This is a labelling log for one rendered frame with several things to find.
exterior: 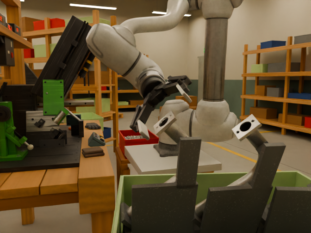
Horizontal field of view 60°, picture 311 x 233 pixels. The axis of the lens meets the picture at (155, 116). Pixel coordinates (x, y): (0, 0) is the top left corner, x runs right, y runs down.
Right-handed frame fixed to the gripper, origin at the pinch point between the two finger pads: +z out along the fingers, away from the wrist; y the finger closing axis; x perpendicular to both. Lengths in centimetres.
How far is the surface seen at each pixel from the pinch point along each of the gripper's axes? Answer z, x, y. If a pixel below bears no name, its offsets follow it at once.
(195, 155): 10.8, 6.7, 0.4
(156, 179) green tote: -14.1, 22.1, -20.0
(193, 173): 10.8, 10.1, -2.9
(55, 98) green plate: -97, -10, -54
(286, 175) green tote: -11, 53, 13
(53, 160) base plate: -54, 4, -62
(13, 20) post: -183, -65, -61
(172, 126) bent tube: 7.4, -0.4, 0.8
